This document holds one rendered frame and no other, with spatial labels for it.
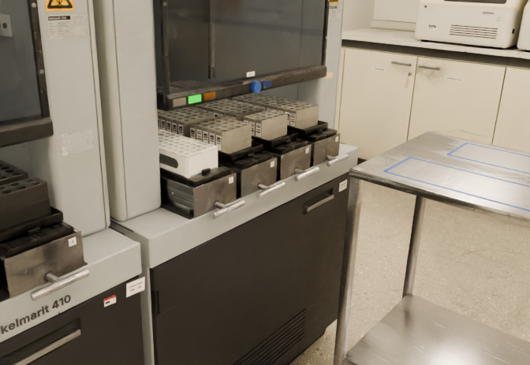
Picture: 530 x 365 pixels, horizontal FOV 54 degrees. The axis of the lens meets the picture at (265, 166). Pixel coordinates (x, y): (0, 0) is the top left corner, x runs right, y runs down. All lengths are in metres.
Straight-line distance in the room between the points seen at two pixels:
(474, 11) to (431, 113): 0.63
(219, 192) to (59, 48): 0.46
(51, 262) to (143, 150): 0.31
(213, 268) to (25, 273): 0.47
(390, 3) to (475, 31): 1.05
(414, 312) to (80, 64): 1.21
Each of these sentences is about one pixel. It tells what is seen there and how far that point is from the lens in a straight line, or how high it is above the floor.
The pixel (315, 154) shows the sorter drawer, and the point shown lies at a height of 0.77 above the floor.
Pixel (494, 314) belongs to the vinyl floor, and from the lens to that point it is 2.34.
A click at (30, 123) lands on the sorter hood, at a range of 0.94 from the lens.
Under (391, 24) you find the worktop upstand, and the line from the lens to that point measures 4.10.
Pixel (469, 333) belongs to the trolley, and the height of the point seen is 0.28.
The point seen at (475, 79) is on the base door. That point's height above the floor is 0.73.
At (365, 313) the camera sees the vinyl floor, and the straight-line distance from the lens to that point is 2.17.
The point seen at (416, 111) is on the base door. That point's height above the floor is 0.48.
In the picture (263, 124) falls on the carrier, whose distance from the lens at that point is 1.37.
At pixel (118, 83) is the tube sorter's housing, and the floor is 1.03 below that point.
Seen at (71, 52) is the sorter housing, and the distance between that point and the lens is 0.99.
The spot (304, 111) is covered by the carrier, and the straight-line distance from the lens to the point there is 1.51.
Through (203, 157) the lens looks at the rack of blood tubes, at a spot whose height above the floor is 0.85.
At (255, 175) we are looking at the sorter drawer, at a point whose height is 0.78.
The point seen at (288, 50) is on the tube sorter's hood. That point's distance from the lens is 1.41.
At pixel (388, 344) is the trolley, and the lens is 1.57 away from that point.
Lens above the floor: 1.23
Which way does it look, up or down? 20 degrees down
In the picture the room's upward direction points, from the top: 2 degrees clockwise
